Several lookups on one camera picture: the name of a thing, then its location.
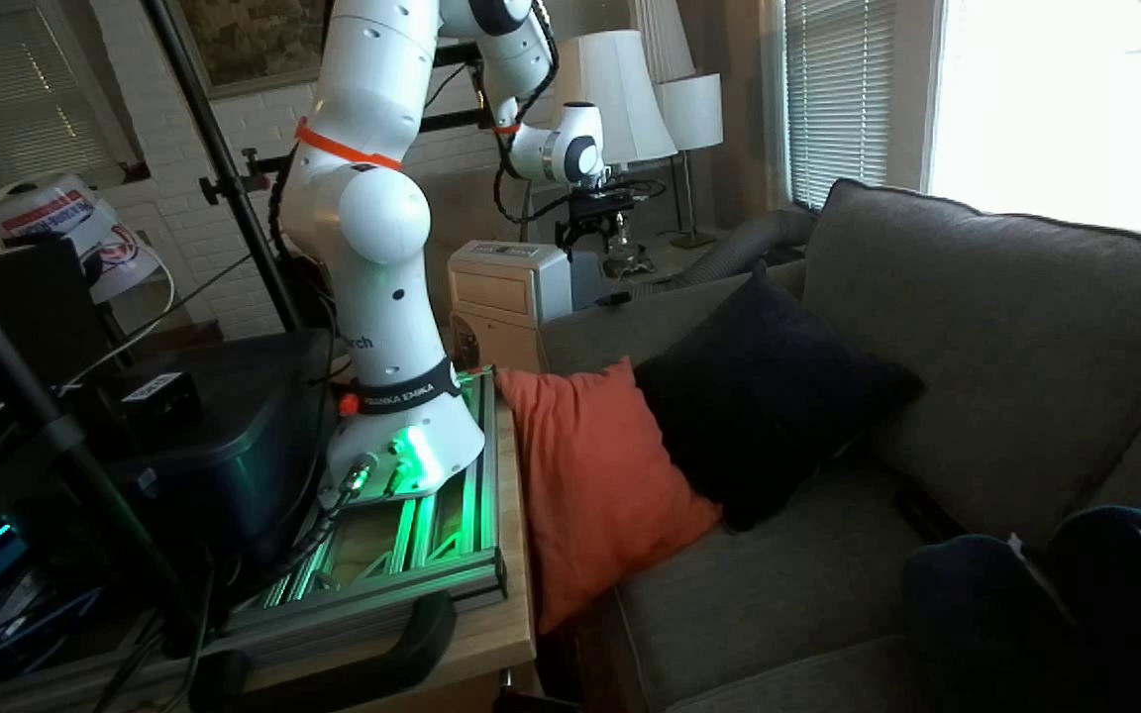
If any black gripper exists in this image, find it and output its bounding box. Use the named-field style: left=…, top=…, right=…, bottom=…
left=554, top=178, right=646, bottom=255

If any grey fabric sofa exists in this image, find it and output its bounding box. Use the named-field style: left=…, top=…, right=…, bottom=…
left=535, top=174, right=1141, bottom=713

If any large white table lamp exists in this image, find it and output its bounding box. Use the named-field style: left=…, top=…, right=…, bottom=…
left=554, top=26, right=683, bottom=282

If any small white table lamp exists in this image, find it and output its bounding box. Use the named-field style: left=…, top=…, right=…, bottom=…
left=656, top=73, right=731, bottom=255

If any black horizontal clamp rod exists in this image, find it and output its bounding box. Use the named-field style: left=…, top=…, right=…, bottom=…
left=422, top=107, right=502, bottom=135

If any dark navy pillow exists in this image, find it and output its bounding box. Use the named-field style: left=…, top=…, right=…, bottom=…
left=629, top=269, right=928, bottom=535

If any orange pillow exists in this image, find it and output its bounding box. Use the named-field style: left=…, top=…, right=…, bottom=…
left=494, top=355, right=731, bottom=642

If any wooden table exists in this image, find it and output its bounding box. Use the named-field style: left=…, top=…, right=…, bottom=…
left=230, top=391, right=543, bottom=713

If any thin black tripod pole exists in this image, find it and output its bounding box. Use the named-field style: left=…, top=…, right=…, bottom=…
left=139, top=0, right=311, bottom=341

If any black controller box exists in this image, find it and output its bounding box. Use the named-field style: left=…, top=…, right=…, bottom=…
left=109, top=329, right=345, bottom=557

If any large window with blinds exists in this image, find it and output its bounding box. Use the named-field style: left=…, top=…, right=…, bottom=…
left=780, top=0, right=1141, bottom=247

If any small black box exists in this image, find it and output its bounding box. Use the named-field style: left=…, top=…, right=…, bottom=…
left=118, top=370, right=200, bottom=421

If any white bag with red print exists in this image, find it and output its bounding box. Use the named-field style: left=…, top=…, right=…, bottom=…
left=0, top=174, right=168, bottom=309

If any thick black tripod pole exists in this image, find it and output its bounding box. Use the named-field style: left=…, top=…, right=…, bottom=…
left=0, top=231, right=207, bottom=656

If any dark blue bag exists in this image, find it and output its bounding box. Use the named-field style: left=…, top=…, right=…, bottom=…
left=902, top=494, right=1141, bottom=713

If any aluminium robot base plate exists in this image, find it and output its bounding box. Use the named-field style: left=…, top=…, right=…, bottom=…
left=218, top=363, right=510, bottom=648

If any framed wall painting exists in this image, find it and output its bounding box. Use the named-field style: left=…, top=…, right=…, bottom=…
left=170, top=0, right=339, bottom=103

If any black curved handle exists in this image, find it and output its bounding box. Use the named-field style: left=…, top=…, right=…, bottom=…
left=192, top=590, right=463, bottom=713

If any dark framed wall mirror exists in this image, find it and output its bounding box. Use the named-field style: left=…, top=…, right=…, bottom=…
left=0, top=0, right=152, bottom=215

